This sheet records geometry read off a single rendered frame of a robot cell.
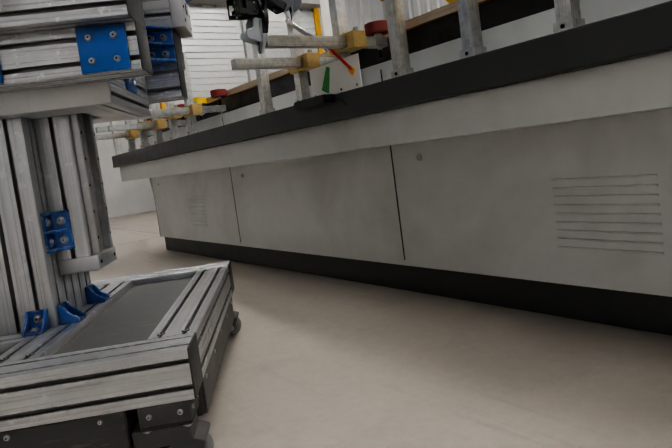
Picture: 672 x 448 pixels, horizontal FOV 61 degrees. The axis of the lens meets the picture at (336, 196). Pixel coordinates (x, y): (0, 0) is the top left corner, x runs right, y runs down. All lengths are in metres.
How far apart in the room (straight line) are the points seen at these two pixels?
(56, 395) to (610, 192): 1.23
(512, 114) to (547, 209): 0.33
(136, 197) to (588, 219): 8.38
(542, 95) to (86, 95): 0.95
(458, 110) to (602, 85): 0.37
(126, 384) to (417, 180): 1.16
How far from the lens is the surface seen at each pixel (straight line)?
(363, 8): 12.22
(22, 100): 1.31
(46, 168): 1.41
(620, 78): 1.24
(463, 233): 1.79
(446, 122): 1.50
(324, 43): 1.71
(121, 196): 9.37
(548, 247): 1.62
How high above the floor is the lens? 0.52
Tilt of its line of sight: 4 degrees down
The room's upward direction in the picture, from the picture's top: 8 degrees counter-clockwise
